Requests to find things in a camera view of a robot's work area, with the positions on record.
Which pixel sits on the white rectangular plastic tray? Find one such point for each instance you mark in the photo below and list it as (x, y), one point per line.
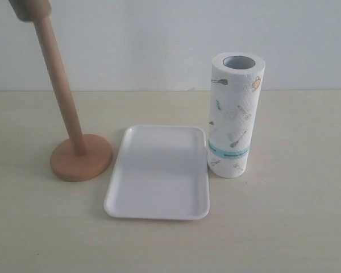
(160, 173)

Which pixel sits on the brown cardboard tube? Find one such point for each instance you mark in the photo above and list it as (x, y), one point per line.
(31, 10)

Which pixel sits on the printed white paper towel roll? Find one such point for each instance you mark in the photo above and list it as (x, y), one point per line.
(236, 80)

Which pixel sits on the wooden paper towel holder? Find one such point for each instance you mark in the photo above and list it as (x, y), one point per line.
(82, 156)

